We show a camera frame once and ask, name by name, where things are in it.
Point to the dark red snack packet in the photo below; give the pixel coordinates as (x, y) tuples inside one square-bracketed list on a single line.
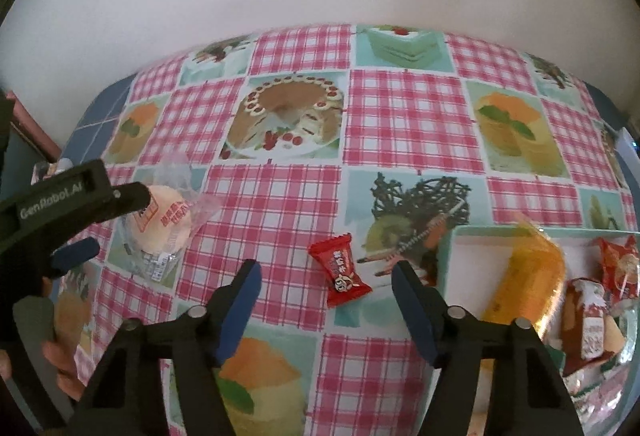
[(585, 316)]

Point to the pink plaid printed tablecloth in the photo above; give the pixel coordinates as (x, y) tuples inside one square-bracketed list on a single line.
[(400, 115)]

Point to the teal shallow box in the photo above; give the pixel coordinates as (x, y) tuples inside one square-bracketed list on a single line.
[(475, 256)]

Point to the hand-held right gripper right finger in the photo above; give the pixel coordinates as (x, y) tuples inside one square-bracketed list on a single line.
[(415, 313)]

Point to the person's left hand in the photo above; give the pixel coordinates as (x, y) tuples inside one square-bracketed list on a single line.
[(67, 376)]

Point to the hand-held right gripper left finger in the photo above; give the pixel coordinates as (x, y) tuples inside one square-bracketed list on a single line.
[(240, 313)]

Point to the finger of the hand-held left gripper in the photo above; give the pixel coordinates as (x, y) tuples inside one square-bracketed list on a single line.
[(75, 256), (132, 198)]

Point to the pink board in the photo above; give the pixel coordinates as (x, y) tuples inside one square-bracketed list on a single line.
[(35, 125)]

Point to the small red candy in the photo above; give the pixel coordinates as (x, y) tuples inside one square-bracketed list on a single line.
[(340, 271)]

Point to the cream bun clear packet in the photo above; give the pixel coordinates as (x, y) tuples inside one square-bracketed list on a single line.
[(160, 221)]

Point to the small yellow cake packet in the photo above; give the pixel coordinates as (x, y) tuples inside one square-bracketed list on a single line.
[(615, 333)]

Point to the orange clear cake packet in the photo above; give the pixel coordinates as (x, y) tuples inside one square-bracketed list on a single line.
[(530, 281)]

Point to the red peanut print packet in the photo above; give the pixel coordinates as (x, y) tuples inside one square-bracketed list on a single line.
[(620, 266)]

